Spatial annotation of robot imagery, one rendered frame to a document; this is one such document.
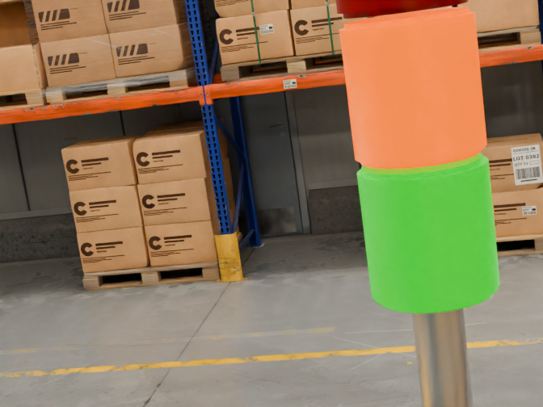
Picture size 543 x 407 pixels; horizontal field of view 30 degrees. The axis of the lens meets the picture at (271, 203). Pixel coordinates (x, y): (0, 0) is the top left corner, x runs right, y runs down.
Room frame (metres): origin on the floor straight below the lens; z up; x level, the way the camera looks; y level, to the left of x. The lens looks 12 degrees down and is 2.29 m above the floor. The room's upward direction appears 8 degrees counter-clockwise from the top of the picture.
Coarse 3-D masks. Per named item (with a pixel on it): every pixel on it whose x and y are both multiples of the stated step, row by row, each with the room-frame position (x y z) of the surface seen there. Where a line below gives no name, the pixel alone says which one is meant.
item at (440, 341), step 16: (416, 320) 0.38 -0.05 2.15; (432, 320) 0.37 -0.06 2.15; (448, 320) 0.37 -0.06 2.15; (416, 336) 0.38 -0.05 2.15; (432, 336) 0.37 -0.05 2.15; (448, 336) 0.37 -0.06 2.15; (464, 336) 0.37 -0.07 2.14; (416, 352) 0.38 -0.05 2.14; (432, 352) 0.37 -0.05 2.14; (448, 352) 0.37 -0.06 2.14; (464, 352) 0.37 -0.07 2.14; (432, 368) 0.37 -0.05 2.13; (448, 368) 0.37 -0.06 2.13; (464, 368) 0.37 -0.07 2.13; (432, 384) 0.37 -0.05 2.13; (448, 384) 0.37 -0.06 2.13; (464, 384) 0.37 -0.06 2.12; (432, 400) 0.37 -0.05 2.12; (448, 400) 0.37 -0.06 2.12; (464, 400) 0.37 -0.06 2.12
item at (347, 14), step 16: (336, 0) 0.38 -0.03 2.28; (352, 0) 0.36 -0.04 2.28; (368, 0) 0.36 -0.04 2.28; (384, 0) 0.36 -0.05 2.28; (400, 0) 0.35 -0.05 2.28; (416, 0) 0.35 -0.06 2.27; (432, 0) 0.35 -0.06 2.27; (448, 0) 0.36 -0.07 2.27; (464, 0) 0.37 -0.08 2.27; (352, 16) 0.37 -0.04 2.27; (368, 16) 0.36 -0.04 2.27
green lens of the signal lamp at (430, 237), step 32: (480, 160) 0.37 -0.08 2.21; (384, 192) 0.36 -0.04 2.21; (416, 192) 0.35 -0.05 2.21; (448, 192) 0.35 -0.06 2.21; (480, 192) 0.36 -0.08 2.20; (384, 224) 0.36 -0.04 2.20; (416, 224) 0.36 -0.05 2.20; (448, 224) 0.35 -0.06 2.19; (480, 224) 0.36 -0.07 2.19; (384, 256) 0.36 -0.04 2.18; (416, 256) 0.36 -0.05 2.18; (448, 256) 0.35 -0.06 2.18; (480, 256) 0.36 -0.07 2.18; (384, 288) 0.37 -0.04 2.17; (416, 288) 0.36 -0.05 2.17; (448, 288) 0.35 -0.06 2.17; (480, 288) 0.36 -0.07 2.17
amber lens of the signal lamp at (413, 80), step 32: (352, 32) 0.37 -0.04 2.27; (384, 32) 0.36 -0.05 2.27; (416, 32) 0.35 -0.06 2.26; (448, 32) 0.36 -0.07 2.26; (352, 64) 0.37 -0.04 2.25; (384, 64) 0.36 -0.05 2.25; (416, 64) 0.35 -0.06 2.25; (448, 64) 0.36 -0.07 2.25; (352, 96) 0.37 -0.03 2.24; (384, 96) 0.36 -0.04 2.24; (416, 96) 0.35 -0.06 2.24; (448, 96) 0.36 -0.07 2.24; (480, 96) 0.37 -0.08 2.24; (352, 128) 0.38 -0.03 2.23; (384, 128) 0.36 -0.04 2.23; (416, 128) 0.35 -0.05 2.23; (448, 128) 0.35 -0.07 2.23; (480, 128) 0.36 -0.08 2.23; (384, 160) 0.36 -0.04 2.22; (416, 160) 0.35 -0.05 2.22; (448, 160) 0.36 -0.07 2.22
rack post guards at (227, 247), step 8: (216, 240) 7.99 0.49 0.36; (224, 240) 7.96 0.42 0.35; (232, 240) 7.95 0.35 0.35; (224, 248) 7.97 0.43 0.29; (232, 248) 7.95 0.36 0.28; (224, 256) 7.97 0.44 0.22; (232, 256) 7.95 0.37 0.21; (224, 264) 7.97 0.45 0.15; (232, 264) 7.96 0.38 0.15; (240, 264) 8.00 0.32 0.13; (224, 272) 7.97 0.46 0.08; (232, 272) 7.96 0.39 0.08; (240, 272) 7.97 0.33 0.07; (224, 280) 7.97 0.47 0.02; (232, 280) 7.96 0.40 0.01
